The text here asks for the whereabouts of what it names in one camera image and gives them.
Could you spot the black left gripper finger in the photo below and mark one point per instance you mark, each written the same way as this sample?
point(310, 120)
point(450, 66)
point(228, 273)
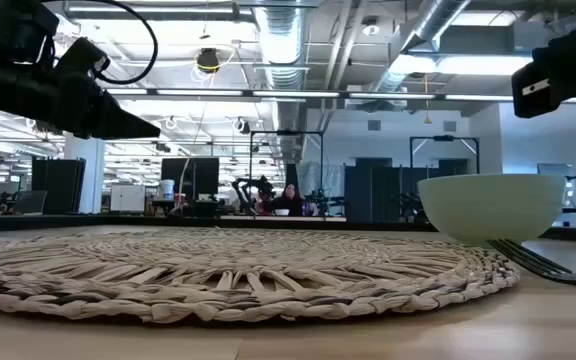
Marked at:
point(123, 125)

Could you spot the light green bowl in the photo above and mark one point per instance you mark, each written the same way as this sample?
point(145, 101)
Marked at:
point(490, 207)

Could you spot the black background robot arm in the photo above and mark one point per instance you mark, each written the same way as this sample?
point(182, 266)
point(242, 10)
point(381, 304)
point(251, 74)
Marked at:
point(255, 186)

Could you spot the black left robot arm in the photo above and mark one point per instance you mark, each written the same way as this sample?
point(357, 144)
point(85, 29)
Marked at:
point(8, 25)

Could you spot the white cabinet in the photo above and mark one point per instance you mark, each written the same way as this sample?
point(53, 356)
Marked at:
point(127, 198)

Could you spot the white bucket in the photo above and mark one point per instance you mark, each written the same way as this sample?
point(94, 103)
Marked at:
point(167, 190)

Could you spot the dark computer monitor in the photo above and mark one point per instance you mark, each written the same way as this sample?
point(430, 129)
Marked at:
point(190, 177)

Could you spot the black cabinet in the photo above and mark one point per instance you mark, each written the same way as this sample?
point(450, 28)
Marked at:
point(58, 185)

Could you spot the yellow hanging pendant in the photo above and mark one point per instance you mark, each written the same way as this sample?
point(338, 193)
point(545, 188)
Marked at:
point(427, 120)

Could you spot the long ceiling light strip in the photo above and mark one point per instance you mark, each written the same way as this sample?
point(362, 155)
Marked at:
point(293, 93)

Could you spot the round woven placemat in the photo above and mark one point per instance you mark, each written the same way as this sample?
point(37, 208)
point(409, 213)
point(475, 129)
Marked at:
point(228, 270)

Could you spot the small white bowl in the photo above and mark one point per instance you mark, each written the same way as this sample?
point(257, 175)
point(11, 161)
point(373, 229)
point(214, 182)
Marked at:
point(282, 212)

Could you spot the person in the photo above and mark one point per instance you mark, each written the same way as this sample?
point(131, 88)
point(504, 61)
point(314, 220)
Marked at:
point(290, 200)

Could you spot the black office partition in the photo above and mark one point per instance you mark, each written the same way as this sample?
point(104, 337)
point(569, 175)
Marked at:
point(373, 195)

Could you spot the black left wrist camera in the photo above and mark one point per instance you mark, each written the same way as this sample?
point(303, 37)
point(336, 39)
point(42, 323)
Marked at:
point(80, 57)

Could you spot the black aluminium table frame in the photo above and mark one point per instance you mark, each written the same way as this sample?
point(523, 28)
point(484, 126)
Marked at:
point(118, 220)

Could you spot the black ceiling camera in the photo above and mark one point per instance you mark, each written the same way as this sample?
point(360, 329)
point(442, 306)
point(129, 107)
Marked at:
point(208, 59)

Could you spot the black metal frame stand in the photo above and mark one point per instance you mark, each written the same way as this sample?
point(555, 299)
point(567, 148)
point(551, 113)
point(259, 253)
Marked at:
point(288, 133)
point(443, 138)

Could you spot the slanted silver ventilation duct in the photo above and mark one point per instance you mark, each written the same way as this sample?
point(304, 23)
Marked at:
point(438, 17)

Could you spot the wide silver ventilation duct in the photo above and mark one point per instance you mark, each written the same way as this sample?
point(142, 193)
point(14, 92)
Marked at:
point(280, 40)

